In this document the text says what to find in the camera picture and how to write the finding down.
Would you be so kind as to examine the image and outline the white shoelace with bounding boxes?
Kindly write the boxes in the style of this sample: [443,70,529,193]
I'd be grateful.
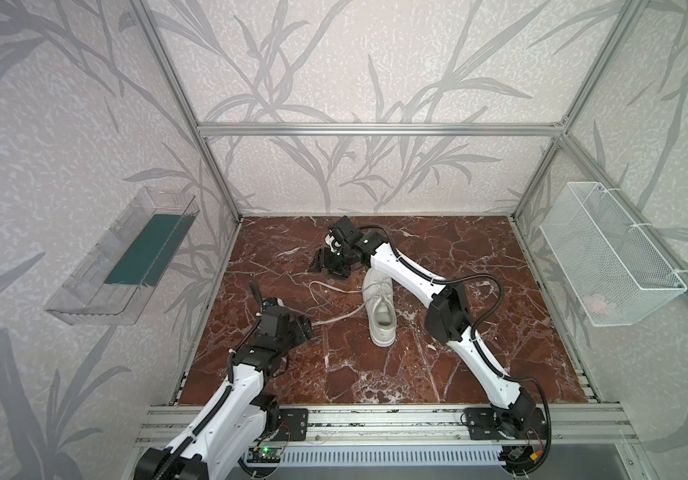
[307,278,396,328]

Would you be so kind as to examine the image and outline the white sneaker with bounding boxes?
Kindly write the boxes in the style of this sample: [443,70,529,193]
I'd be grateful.
[362,268,397,348]

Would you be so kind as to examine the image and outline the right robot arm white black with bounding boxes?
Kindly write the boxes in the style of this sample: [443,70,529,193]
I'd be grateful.
[310,216,551,443]

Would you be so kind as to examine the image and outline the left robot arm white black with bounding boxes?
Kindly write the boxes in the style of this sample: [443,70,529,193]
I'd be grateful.
[133,281,313,479]

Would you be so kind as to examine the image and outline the green circuit board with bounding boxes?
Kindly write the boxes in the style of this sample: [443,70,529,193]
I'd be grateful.
[245,446,284,463]

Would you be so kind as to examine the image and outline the aluminium horizontal back bar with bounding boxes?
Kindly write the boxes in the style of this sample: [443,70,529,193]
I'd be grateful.
[197,123,562,137]

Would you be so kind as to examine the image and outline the pink item in basket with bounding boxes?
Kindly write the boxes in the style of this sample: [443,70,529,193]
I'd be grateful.
[582,294,616,316]

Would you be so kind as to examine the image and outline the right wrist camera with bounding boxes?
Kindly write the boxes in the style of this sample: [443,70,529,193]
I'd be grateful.
[325,216,363,249]

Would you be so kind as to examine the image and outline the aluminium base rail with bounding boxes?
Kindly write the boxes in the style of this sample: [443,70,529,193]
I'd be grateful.
[134,403,638,447]

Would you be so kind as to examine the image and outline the clear plastic wall tray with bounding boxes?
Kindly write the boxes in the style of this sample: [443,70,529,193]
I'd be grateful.
[45,187,200,326]

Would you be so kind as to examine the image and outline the white wire mesh basket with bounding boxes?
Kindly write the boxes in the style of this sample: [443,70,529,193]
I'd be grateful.
[540,182,688,327]

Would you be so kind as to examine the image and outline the right circuit board with wires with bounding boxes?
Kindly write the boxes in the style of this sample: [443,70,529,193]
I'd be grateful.
[499,445,544,472]

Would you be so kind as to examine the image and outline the aluminium frame corner post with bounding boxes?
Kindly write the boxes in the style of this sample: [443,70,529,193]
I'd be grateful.
[129,0,243,223]

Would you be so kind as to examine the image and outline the right aluminium corner post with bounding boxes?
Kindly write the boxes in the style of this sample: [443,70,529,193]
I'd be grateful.
[511,0,648,222]

